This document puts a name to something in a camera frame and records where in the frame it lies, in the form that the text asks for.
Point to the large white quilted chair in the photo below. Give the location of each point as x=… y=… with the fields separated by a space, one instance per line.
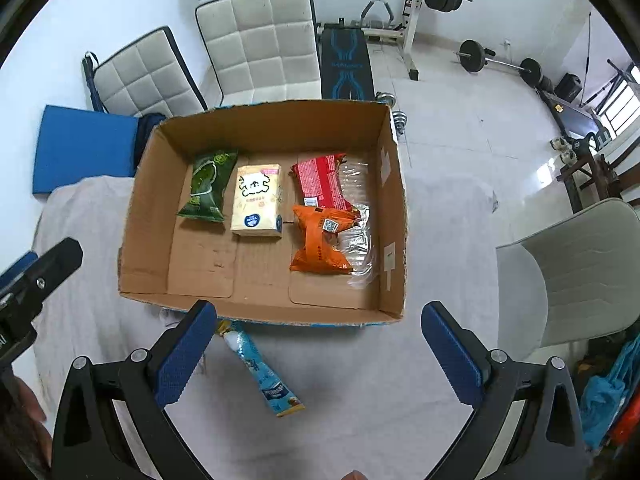
x=260 y=45

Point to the green snack packet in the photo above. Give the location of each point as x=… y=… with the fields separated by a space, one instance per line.
x=205 y=185

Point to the dark blue cloth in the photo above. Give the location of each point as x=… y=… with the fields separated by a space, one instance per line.
x=150 y=132

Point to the small white quilted chair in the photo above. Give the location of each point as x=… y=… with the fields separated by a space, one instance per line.
x=140 y=80

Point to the light blue stick packet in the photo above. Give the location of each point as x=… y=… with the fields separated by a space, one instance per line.
x=262 y=377

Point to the person's left hand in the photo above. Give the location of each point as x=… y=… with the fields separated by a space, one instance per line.
x=25 y=430

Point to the dark wooden stand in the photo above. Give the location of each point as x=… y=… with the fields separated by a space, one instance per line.
x=590 y=170

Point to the red snack packet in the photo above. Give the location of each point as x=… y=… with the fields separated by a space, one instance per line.
x=320 y=180

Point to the orange bag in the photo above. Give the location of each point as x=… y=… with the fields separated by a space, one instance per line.
x=629 y=422

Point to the black box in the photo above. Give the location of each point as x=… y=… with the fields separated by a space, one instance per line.
x=568 y=87

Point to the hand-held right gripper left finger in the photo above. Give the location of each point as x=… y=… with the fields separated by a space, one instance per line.
x=184 y=357

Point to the black treadmill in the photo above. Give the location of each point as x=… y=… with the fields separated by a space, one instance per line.
x=575 y=110

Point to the chrome dumbbell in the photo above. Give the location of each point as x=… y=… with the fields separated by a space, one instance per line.
x=397 y=119

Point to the black blue weight bench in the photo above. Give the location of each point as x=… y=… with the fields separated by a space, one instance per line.
x=346 y=65

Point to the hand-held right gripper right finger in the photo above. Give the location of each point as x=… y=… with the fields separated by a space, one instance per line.
x=452 y=357

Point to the cardboard box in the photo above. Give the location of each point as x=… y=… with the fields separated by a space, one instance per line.
x=260 y=270

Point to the orange snack packet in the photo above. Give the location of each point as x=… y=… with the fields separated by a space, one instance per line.
x=320 y=245

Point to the cream tissue pack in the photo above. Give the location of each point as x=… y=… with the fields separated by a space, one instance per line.
x=256 y=200

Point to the short barbell with black plates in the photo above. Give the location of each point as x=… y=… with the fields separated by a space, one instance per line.
x=472 y=55

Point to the grey plastic chair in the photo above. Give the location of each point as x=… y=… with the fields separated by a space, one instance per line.
x=585 y=270

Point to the clear plastic bottle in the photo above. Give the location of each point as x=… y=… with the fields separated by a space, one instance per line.
x=361 y=245

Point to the blue plastic bag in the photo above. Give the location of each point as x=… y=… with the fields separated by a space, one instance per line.
x=607 y=400

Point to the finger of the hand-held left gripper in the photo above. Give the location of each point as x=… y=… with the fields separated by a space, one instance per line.
x=17 y=269
x=57 y=265

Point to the white barbell rack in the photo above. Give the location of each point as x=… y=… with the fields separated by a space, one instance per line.
x=412 y=35

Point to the blue cushion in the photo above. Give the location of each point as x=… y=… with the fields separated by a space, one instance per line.
x=80 y=150

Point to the grey table cloth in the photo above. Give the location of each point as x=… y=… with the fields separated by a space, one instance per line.
x=350 y=400

